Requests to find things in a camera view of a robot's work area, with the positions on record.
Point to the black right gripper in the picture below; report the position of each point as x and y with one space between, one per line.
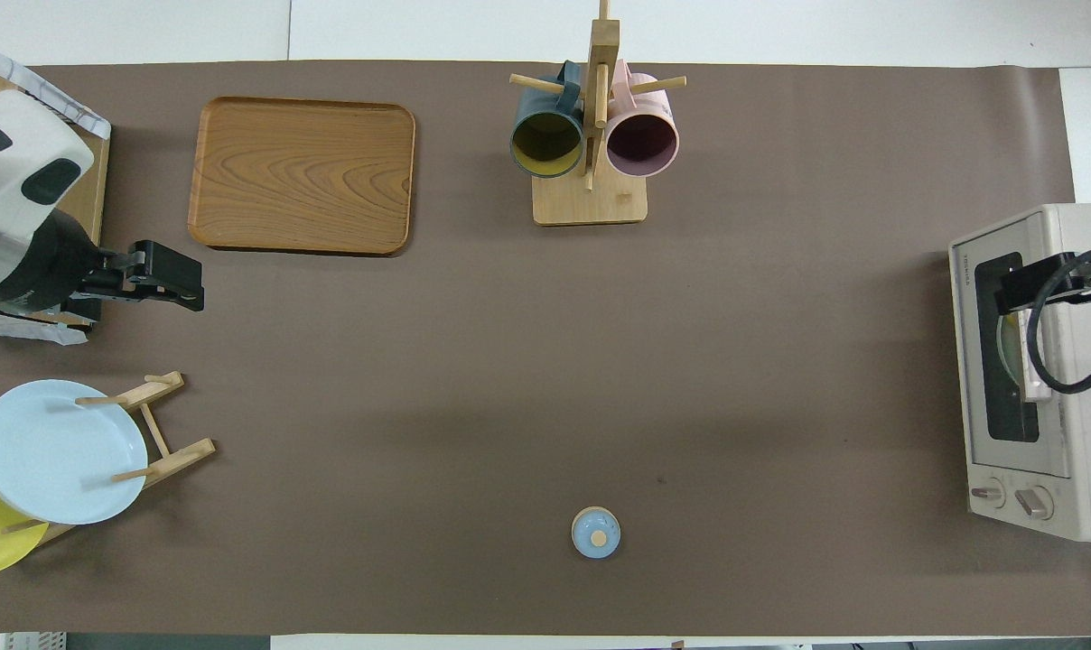
1074 280

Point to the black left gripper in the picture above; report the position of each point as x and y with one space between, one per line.
171 275

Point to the pale green plate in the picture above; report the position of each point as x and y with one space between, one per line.
1011 361

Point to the beige toaster oven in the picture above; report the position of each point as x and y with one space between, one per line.
1087 433

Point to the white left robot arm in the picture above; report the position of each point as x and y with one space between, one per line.
13 171

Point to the wooden two-tier shelf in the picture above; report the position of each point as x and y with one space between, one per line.
89 190

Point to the white crumpled sheet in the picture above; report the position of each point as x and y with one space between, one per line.
22 329

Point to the wooden serving tray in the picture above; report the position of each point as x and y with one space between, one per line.
302 176

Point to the wooden plate rack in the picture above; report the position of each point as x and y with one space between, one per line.
180 456

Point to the white checked cloth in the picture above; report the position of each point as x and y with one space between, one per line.
58 97

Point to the light blue plate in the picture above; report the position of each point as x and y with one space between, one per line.
49 451

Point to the brown table mat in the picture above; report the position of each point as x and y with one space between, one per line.
509 361

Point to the dark blue mug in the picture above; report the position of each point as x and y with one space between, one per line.
545 144

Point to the wooden mug tree stand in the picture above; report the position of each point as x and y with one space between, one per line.
591 203

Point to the pink mug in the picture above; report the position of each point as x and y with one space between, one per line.
642 144

